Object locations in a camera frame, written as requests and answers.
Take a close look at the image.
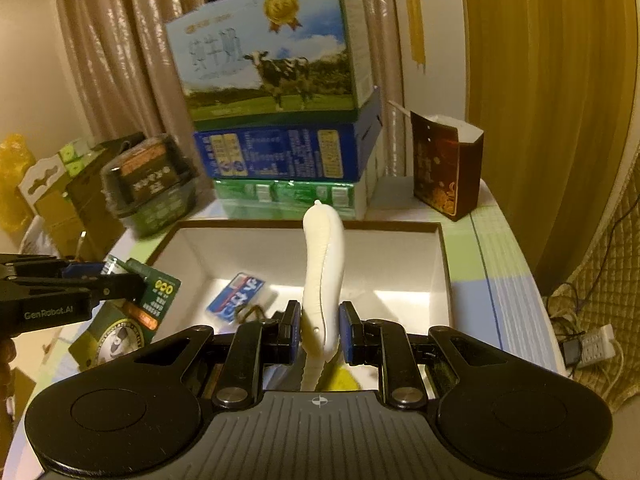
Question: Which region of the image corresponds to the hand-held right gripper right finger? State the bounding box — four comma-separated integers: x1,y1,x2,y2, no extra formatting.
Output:
339,301,517,407

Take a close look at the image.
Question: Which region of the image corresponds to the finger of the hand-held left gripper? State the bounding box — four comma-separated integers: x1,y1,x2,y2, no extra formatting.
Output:
50,259,121,281
75,272,149,306

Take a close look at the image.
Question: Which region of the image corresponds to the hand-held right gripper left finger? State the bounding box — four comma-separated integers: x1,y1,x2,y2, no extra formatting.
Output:
132,300,303,407

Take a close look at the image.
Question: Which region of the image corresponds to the green yellow packet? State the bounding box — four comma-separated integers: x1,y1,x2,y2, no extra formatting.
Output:
67,255,181,372

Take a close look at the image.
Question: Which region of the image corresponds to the blue white plastic box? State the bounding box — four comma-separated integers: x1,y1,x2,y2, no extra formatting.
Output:
205,272,274,324

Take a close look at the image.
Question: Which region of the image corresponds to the white ribbed tray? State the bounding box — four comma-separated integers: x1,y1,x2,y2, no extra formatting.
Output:
299,199,346,392

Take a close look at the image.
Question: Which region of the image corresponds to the brown storage box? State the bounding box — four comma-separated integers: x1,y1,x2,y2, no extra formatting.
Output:
145,219,456,393

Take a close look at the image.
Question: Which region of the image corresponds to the brown cardboard box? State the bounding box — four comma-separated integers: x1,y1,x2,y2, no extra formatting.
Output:
20,132,146,262

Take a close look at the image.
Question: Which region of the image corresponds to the white cardboard cutout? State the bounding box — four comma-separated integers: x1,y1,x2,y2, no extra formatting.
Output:
17,155,69,211

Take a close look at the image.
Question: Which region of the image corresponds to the black plastic snack container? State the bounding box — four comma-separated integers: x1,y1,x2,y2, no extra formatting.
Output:
100,133,199,240

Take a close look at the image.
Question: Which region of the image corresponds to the green small box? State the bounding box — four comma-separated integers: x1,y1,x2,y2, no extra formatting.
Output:
57,138,96,176

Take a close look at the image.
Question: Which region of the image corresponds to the yellow plastic bag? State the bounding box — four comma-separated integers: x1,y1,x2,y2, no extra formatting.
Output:
0,133,39,231

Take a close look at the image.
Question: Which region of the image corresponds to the green wrapped carton pack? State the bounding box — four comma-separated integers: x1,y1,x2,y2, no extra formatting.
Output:
212,147,381,221

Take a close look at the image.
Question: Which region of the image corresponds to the blue carton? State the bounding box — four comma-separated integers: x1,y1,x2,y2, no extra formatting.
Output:
192,85,384,184

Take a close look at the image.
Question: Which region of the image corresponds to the brown paper bag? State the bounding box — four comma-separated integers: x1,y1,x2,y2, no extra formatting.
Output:
409,108,485,224

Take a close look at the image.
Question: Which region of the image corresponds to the beige curtain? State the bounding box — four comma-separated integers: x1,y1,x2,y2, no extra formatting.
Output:
52,0,232,142
350,0,406,177

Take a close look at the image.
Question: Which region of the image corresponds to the black power adapter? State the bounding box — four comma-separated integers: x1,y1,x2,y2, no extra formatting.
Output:
562,339,584,369

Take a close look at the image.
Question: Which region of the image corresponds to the white power strip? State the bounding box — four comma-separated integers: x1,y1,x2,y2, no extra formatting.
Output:
575,323,617,367

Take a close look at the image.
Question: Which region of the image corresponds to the quilted chair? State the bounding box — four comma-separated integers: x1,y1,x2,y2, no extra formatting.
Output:
545,200,640,402

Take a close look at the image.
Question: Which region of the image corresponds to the cow print milk carton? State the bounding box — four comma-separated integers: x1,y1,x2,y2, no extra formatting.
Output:
165,0,374,124

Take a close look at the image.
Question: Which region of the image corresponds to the yellow curtain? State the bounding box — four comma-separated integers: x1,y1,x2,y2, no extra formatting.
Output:
459,0,640,287

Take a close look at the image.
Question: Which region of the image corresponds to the black cable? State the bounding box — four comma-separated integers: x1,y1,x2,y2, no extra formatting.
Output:
547,200,640,332

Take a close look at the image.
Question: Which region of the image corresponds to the white cable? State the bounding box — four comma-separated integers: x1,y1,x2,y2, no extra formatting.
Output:
599,340,626,402

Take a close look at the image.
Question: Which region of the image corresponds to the yellow wall note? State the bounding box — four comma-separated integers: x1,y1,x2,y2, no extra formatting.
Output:
405,0,427,64

